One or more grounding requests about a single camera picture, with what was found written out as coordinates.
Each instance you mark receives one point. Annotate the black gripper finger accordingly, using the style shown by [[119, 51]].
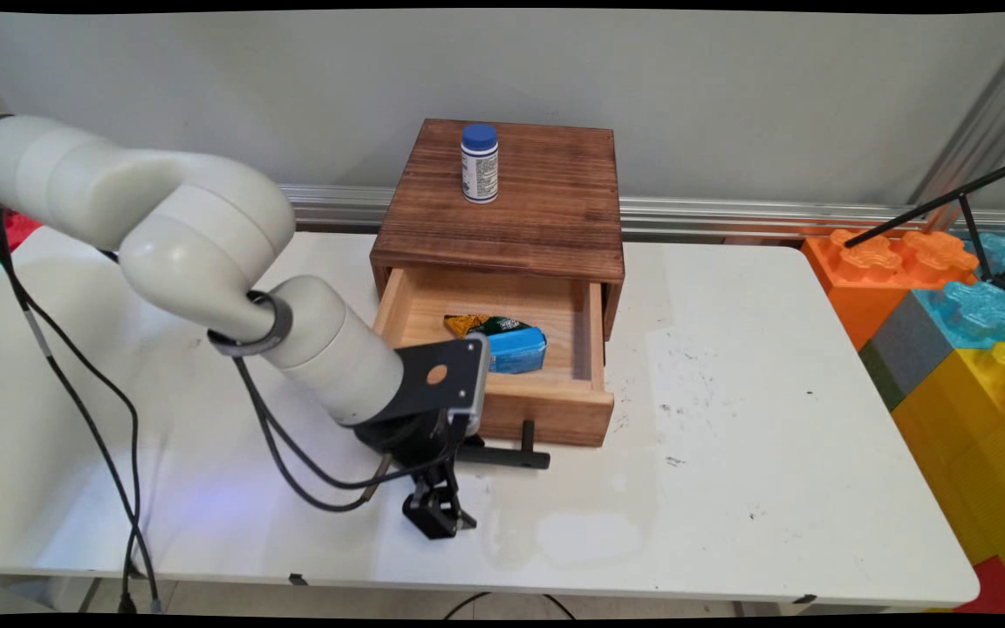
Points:
[[461, 501], [429, 516]]

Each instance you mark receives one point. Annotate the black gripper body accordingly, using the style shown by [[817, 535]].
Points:
[[415, 440]]

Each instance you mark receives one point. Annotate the light wooden drawer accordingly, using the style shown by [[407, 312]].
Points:
[[555, 410]]

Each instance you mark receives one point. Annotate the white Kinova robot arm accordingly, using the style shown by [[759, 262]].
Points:
[[206, 235]]

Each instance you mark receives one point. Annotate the green and yellow snack packet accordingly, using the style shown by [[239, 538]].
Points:
[[476, 324]]

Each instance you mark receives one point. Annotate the blue snack packet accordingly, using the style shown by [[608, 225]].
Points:
[[520, 351]]

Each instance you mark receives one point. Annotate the black table edge clip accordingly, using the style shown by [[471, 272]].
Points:
[[297, 579], [804, 600]]

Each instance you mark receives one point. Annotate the dark wooden drawer cabinet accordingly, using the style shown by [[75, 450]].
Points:
[[537, 218]]

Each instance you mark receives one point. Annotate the white bottle with blue cap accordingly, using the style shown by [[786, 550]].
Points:
[[479, 170]]

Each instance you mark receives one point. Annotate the giant orange building block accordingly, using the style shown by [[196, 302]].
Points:
[[860, 288]]

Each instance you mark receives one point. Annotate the red plastic toy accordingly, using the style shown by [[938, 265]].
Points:
[[10, 231]]

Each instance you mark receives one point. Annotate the giant grey building block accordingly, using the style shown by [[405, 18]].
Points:
[[908, 349]]

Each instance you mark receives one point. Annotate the giant yellow building block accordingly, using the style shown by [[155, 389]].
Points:
[[965, 453]]

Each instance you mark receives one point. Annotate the giant red building block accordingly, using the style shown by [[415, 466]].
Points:
[[995, 589]]

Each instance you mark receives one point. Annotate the giant translucent blue building block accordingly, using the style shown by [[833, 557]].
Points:
[[1004, 253], [978, 310]]

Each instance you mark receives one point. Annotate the black tripod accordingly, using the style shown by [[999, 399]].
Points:
[[969, 218]]

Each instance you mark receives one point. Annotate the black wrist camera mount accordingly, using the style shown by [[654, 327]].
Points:
[[415, 392]]

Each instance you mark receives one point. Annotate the aluminium rail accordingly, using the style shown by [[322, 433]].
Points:
[[729, 216]]

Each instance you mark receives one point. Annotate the aluminium frame post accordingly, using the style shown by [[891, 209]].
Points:
[[982, 122]]

